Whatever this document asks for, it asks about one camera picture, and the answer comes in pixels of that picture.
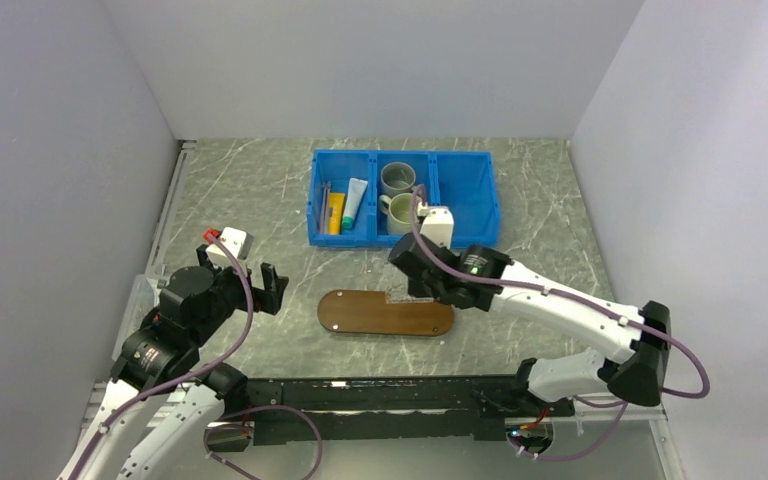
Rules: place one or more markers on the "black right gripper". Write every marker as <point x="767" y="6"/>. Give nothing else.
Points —
<point x="416" y="289"/>

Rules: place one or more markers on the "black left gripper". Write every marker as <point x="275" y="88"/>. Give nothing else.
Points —
<point x="266" y="299"/>

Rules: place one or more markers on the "light green ceramic mug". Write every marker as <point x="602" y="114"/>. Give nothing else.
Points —
<point x="397" y="211"/>

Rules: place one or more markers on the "brown oval wooden tray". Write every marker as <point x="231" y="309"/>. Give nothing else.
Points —
<point x="371" y="312"/>

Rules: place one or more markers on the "clear glass toothbrush holder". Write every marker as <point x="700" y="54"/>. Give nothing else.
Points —
<point x="395" y="299"/>

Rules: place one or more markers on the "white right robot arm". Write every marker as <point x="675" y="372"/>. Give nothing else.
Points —
<point x="626" y="351"/>

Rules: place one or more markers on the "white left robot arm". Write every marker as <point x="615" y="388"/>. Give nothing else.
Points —
<point x="157" y="391"/>

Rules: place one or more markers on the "white toothpaste tube green cap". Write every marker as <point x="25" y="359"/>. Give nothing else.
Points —
<point x="353" y="199"/>

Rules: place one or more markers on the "grey toothbrush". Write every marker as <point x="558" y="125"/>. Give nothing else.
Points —
<point x="323" y="216"/>

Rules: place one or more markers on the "blue right storage bin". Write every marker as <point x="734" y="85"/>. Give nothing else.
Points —
<point x="467" y="187"/>

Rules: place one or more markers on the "blue storage bin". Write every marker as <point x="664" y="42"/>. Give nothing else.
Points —
<point x="336" y="167"/>
<point x="423" y="161"/>
<point x="467" y="187"/>

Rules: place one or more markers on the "grey ceramic mug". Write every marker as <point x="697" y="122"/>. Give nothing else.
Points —
<point x="398" y="177"/>

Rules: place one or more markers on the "yellow orange tube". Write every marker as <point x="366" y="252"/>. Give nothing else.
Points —
<point x="336" y="202"/>

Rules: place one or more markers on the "blue middle storage bin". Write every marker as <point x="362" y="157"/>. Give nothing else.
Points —
<point x="423" y="161"/>

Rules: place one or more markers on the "blue left storage bin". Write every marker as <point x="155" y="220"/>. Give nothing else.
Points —
<point x="336" y="167"/>

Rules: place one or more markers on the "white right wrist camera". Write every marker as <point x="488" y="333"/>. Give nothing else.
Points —
<point x="436" y="224"/>

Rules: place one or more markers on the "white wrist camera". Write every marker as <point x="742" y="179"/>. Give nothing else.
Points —
<point x="237" y="242"/>
<point x="436" y="224"/>

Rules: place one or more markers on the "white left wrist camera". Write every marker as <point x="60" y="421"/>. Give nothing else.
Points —
<point x="237" y="242"/>

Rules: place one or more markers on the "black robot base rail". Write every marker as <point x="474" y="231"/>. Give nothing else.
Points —
<point x="482" y="407"/>

